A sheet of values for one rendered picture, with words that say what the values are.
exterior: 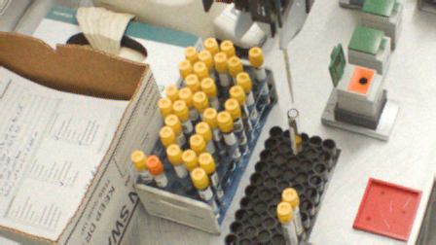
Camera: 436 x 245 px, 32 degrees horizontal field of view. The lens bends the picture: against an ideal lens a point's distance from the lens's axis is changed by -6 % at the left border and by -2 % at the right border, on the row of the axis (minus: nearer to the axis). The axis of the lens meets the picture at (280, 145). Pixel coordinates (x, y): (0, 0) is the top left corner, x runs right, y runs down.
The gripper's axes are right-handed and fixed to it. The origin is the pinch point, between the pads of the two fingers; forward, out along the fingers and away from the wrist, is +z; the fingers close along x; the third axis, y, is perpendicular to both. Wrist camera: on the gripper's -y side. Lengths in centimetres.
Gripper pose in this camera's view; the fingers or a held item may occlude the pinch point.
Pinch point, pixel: (281, 23)
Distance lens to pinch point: 76.4
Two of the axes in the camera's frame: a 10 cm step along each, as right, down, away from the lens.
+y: -3.4, 8.2, -4.7
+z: 0.9, 5.2, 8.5
